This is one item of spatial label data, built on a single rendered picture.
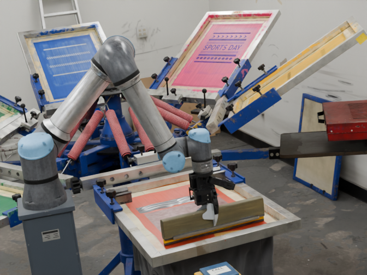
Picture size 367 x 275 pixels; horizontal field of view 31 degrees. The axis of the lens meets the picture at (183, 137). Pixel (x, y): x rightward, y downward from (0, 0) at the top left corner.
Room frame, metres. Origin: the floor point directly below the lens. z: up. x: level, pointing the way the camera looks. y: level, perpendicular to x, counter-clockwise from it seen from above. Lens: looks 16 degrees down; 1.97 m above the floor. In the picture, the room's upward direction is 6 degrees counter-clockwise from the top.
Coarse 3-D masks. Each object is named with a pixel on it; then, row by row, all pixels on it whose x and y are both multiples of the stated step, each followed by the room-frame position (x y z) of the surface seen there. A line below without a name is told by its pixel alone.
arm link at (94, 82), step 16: (96, 64) 2.24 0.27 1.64; (80, 80) 2.28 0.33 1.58; (96, 80) 2.25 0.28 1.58; (80, 96) 2.25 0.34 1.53; (96, 96) 2.26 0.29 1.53; (64, 112) 2.25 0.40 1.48; (80, 112) 2.25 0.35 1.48; (48, 128) 2.24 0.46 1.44; (64, 128) 2.25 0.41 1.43; (64, 144) 2.26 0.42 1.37
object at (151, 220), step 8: (160, 192) 2.80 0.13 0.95; (136, 200) 2.72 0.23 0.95; (144, 200) 2.71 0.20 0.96; (152, 200) 2.70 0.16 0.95; (160, 200) 2.69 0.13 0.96; (168, 208) 2.59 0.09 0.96; (176, 208) 2.58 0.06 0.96; (184, 208) 2.57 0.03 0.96; (136, 216) 2.54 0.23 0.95; (144, 216) 2.53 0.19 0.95; (152, 216) 2.52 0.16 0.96; (160, 216) 2.51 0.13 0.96; (168, 216) 2.50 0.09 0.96; (144, 224) 2.45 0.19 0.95; (152, 224) 2.44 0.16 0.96; (160, 224) 2.43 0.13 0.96; (152, 232) 2.36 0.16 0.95; (160, 232) 2.35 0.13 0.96; (160, 240) 2.28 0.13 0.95; (192, 240) 2.25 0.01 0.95; (200, 240) 2.24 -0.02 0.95; (168, 248) 2.20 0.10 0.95
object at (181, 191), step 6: (186, 186) 2.84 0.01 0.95; (168, 192) 2.79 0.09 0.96; (174, 192) 2.78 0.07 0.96; (180, 192) 2.77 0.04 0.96; (186, 192) 2.76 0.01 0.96; (192, 192) 2.75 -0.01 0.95; (174, 198) 2.70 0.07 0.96; (222, 198) 2.64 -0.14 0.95; (228, 198) 2.64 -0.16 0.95; (186, 204) 2.62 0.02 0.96; (192, 204) 2.61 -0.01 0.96; (222, 204) 2.57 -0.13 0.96; (192, 210) 2.54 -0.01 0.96; (258, 222) 2.35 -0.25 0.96; (264, 222) 2.34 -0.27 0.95; (234, 228) 2.32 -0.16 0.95; (240, 228) 2.31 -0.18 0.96; (246, 228) 2.31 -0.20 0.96
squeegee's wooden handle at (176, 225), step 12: (228, 204) 2.31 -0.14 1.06; (240, 204) 2.32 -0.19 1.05; (252, 204) 2.33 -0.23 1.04; (180, 216) 2.25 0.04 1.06; (192, 216) 2.25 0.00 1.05; (228, 216) 2.30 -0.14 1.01; (240, 216) 2.31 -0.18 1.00; (252, 216) 2.33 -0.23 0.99; (168, 228) 2.22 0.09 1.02; (180, 228) 2.23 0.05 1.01; (192, 228) 2.25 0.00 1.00; (204, 228) 2.26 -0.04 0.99
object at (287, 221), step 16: (176, 176) 2.89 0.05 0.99; (240, 192) 2.66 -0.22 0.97; (256, 192) 2.58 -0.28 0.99; (272, 208) 2.39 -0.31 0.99; (128, 224) 2.38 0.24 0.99; (272, 224) 2.24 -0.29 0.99; (288, 224) 2.24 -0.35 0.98; (144, 240) 2.21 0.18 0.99; (208, 240) 2.16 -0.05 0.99; (224, 240) 2.15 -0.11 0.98; (240, 240) 2.17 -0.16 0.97; (256, 240) 2.20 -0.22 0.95; (144, 256) 2.15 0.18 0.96; (160, 256) 2.07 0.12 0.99; (176, 256) 2.09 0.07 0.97; (192, 256) 2.11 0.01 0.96
